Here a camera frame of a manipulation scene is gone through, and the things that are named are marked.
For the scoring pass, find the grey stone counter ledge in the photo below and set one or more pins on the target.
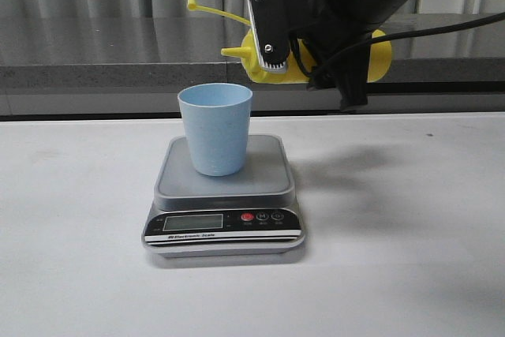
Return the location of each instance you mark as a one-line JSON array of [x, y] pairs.
[[40, 55]]

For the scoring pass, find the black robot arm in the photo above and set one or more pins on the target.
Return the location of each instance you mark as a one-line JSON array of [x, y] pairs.
[[315, 31]]

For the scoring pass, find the black silver-edged gripper finger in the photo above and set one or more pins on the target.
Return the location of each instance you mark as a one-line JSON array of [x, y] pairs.
[[270, 33]]

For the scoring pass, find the light blue plastic cup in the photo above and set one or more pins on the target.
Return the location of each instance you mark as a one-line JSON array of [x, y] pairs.
[[216, 123]]

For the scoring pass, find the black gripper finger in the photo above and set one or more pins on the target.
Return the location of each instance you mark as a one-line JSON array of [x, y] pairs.
[[351, 83]]

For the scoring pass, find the yellow squeeze bottle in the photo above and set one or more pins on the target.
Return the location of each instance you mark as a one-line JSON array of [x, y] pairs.
[[378, 63]]

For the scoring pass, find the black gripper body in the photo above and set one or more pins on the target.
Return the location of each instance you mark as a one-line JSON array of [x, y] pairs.
[[326, 35]]

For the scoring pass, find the silver electronic kitchen scale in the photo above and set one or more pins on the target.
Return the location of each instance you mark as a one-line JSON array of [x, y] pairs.
[[253, 211]]

